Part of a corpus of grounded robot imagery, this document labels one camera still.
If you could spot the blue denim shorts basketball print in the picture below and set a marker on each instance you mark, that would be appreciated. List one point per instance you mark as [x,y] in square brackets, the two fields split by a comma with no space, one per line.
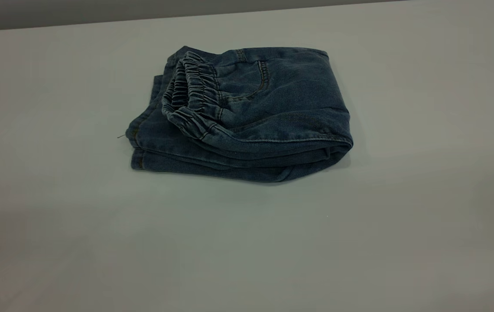
[273,112]

